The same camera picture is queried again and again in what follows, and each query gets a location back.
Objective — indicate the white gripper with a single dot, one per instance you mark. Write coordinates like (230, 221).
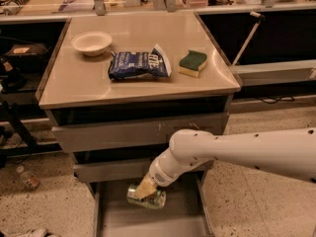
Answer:
(157, 175)

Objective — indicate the green soda can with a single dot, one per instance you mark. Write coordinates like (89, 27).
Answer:
(155, 201)

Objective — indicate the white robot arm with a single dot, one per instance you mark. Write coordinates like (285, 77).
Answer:
(291, 153)

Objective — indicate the grey middle drawer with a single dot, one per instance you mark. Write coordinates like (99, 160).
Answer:
(113, 170)

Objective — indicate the grey drawer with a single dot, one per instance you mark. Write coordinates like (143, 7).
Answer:
(184, 214)
(138, 132)
(113, 170)

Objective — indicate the grey bottom drawer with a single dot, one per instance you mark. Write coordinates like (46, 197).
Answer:
(184, 214)

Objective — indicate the grey top drawer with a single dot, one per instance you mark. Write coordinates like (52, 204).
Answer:
(138, 132)

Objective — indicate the grey drawer cabinet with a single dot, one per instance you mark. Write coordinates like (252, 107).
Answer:
(76, 88)

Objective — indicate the plastic bottle on floor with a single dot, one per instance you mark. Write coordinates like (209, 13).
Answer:
(28, 178)

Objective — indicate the black stand leg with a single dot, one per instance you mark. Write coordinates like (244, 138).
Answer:
(31, 145)

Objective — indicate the blue chip bag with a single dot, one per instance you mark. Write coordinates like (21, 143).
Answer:
(140, 65)

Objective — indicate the green yellow sponge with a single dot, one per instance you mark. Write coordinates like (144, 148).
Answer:
(193, 63)

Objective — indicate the white paper bowl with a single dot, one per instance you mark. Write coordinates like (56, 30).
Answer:
(92, 43)

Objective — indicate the black bag on shelf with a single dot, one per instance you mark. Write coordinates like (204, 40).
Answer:
(30, 58)

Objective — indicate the white pole black handle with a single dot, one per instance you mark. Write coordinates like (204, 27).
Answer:
(259, 17)

